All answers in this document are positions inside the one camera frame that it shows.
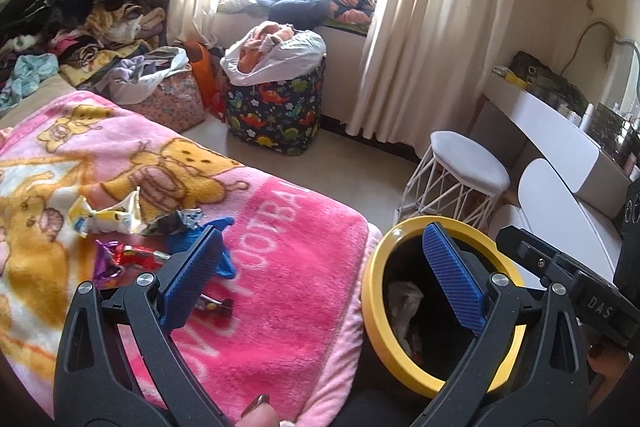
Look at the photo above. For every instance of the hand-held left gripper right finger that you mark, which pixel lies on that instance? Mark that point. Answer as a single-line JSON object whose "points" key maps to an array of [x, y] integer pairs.
{"points": [[452, 279]]}

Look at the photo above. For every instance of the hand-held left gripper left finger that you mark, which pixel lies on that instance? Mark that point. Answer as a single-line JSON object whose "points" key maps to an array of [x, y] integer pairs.
{"points": [[192, 279]]}

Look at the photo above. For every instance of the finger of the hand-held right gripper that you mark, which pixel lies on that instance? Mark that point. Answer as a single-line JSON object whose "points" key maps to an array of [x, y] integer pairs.
{"points": [[530, 254]]}

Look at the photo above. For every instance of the dark candy bar wrapper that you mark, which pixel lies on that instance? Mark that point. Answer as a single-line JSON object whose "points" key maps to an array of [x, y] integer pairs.
{"points": [[216, 305]]}

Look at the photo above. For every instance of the blue plastic item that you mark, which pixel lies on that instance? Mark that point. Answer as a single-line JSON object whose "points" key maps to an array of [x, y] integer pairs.
{"points": [[227, 265]]}

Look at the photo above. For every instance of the silver and black wrapper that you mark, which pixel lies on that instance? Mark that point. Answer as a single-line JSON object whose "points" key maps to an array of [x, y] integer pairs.
{"points": [[175, 223]]}

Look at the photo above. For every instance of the purple and red foil wrapper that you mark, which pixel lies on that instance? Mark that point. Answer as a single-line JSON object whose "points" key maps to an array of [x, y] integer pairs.
{"points": [[112, 263]]}

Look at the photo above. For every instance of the yellow-rimmed black trash bin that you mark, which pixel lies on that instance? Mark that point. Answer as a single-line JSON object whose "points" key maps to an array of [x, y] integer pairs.
{"points": [[370, 302]]}

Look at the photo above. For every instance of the yellow and white snack wrapper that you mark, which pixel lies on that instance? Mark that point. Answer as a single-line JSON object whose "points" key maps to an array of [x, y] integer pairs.
{"points": [[107, 219]]}

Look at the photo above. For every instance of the person's right hand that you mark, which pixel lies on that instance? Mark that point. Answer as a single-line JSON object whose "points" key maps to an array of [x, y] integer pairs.
{"points": [[607, 367]]}

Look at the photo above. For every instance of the person's left hand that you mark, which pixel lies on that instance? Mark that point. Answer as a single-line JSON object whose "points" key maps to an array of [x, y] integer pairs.
{"points": [[259, 413]]}

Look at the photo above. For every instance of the pink cartoon blanket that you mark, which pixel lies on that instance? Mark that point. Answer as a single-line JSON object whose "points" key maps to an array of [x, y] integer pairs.
{"points": [[300, 257]]}

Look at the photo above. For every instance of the white vanity desk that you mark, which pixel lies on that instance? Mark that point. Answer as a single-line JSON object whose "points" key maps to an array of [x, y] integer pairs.
{"points": [[550, 127]]}

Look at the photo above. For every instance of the dark storage box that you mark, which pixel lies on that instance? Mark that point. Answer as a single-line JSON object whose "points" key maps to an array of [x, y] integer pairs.
{"points": [[612, 132]]}

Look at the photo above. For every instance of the small white bottles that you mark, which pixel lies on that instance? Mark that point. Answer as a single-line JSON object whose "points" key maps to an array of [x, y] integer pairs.
{"points": [[586, 117]]}

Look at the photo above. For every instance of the floral fabric bag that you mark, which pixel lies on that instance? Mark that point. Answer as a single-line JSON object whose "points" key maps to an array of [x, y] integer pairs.
{"points": [[170, 107]]}

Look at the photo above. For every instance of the small yellow item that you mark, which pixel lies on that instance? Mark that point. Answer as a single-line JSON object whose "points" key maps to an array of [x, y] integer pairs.
{"points": [[512, 77]]}

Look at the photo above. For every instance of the black handbag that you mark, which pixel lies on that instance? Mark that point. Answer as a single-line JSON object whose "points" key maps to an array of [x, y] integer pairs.
{"points": [[540, 74]]}

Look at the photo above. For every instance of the dinosaur print laundry basket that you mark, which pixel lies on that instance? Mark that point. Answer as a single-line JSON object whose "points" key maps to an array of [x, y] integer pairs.
{"points": [[275, 112]]}

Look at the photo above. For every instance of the white-framed mirror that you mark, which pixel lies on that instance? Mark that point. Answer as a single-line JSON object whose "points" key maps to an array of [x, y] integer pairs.
{"points": [[625, 72]]}

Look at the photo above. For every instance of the orange bag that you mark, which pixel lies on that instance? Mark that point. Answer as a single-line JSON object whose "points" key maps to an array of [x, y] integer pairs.
{"points": [[200, 72]]}

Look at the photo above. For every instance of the grey and white clothes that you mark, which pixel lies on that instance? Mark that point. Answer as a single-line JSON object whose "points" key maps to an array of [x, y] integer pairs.
{"points": [[145, 72]]}

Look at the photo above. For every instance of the long cream curtain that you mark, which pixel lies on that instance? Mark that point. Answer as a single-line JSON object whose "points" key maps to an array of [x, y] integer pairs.
{"points": [[440, 32]]}

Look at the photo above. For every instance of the large white plastic bag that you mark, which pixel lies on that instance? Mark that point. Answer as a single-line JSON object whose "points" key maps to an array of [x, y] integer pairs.
{"points": [[290, 57]]}

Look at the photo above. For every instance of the orange garment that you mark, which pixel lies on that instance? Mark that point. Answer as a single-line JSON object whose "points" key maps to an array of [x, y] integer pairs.
{"points": [[260, 42]]}

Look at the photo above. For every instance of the light blue garment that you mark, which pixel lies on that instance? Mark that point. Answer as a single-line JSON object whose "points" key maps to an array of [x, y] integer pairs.
{"points": [[32, 74]]}

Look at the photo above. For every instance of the dark clothes pile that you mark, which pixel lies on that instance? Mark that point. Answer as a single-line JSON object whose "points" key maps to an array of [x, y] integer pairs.
{"points": [[90, 2]]}

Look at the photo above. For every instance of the clothes heap on window bench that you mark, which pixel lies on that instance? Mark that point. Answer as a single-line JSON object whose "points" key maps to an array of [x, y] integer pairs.
{"points": [[300, 2]]}

